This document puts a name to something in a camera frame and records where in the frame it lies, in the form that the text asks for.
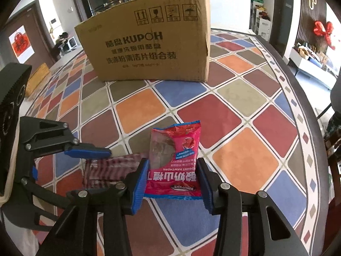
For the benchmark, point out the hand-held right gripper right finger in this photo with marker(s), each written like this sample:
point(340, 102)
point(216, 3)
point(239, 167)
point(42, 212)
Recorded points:
point(205, 189)

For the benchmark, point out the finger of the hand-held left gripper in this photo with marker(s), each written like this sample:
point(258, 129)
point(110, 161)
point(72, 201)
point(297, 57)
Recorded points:
point(45, 192)
point(88, 152)

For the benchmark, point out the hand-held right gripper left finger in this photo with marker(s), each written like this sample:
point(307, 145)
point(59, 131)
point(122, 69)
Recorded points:
point(140, 186)

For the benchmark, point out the plaid maroon snack packet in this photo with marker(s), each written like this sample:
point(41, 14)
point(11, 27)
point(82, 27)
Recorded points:
point(112, 170)

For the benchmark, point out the pink snack packet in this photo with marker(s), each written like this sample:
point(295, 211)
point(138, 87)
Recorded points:
point(173, 152)

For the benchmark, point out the printed cardboard box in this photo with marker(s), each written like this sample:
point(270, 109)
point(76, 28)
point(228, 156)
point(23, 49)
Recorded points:
point(149, 45)

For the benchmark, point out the person's left forearm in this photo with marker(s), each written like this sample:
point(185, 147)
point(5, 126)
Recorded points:
point(16, 234)

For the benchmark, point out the small white cabinet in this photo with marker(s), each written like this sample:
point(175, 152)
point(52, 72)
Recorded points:
point(69, 44)

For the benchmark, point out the colourful checked tablecloth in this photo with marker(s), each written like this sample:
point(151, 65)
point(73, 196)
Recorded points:
point(239, 98)

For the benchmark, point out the low white cabinet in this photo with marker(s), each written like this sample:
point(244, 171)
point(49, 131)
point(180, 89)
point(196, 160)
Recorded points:
point(314, 66)

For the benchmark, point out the white storage shelf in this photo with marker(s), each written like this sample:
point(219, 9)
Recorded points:
point(262, 21)

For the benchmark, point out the red bow decoration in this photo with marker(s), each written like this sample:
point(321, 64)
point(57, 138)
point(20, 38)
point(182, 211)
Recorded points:
point(323, 32)

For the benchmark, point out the red and white wall poster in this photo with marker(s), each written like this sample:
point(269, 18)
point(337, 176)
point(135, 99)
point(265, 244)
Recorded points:
point(20, 44)

